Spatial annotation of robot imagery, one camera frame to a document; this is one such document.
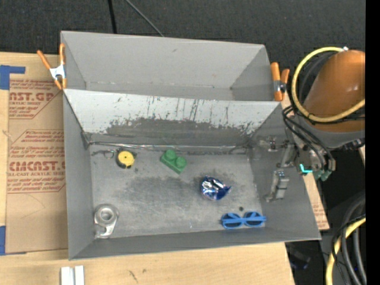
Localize blue crumpled foil packet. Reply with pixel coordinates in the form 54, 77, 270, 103
201, 175, 232, 202

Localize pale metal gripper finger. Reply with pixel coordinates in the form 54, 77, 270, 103
265, 170, 290, 204
258, 136, 287, 153

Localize yellow and black tape measure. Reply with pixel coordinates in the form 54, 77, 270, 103
115, 147, 138, 170

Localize grey metal bin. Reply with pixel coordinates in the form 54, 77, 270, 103
60, 30, 322, 261

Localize green toy brick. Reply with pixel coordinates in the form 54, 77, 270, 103
160, 149, 188, 175

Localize brown cardboard board, red print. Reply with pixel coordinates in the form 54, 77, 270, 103
0, 51, 331, 257

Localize blue sunglasses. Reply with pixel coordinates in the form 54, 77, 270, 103
220, 211, 267, 230

